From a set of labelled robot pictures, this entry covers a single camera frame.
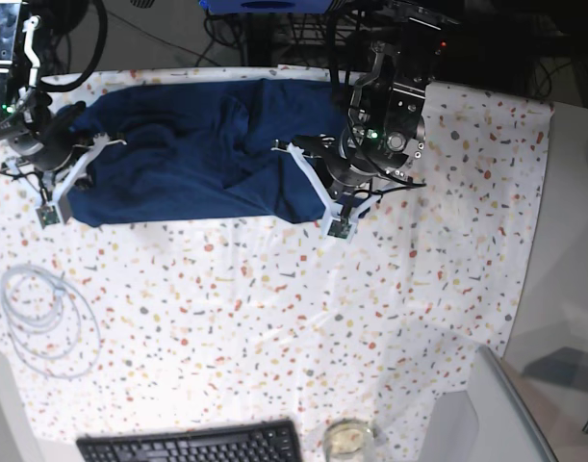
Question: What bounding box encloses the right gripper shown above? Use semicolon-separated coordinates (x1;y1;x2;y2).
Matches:
0;101;127;228

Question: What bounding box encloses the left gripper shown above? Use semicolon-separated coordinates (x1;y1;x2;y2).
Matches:
270;134;396;242

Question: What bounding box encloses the blue t-shirt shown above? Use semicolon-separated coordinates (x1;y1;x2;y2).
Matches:
68;80;345;227

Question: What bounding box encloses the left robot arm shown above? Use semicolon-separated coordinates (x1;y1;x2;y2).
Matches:
272;1;459;241

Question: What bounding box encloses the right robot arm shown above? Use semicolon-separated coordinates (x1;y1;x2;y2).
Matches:
0;1;115;227

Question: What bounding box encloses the terrazzo patterned tablecloth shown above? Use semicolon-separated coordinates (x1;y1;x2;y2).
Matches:
0;84;553;461

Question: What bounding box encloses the blue box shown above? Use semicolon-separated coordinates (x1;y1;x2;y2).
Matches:
198;0;346;14

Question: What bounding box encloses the glass jar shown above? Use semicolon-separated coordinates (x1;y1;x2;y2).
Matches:
322;419;375;462

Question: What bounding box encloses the black keyboard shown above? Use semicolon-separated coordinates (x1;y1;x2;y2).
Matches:
76;420;303;462

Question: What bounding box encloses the coiled white cable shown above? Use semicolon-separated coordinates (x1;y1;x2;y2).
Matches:
0;264;102;381

